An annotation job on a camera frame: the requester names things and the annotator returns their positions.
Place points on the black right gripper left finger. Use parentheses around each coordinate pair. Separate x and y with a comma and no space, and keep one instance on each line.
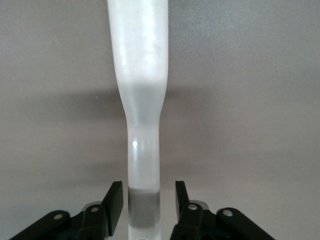
(95,222)

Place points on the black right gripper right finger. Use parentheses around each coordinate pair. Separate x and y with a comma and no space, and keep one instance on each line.
(195,222)

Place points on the beige brush with black bristles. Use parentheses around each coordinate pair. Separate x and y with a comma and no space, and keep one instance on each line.
(140,75)

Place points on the brown table mat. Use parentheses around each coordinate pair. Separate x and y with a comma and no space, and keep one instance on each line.
(50,75)

